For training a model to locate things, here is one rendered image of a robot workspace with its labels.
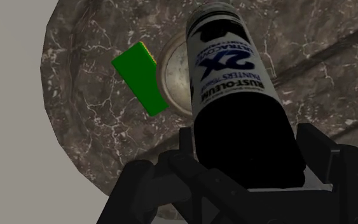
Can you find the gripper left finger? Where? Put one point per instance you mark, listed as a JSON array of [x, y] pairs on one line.
[[154, 186]]

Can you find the green box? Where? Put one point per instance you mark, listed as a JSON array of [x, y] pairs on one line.
[[138, 77]]

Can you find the white spray can black cap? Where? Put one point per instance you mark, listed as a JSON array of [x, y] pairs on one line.
[[228, 77]]

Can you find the round brown marble table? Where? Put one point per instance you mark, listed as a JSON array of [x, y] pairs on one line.
[[85, 102]]

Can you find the silver metal plate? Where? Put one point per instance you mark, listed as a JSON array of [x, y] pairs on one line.
[[175, 77]]

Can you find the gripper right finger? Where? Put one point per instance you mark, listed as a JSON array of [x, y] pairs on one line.
[[352, 180]]

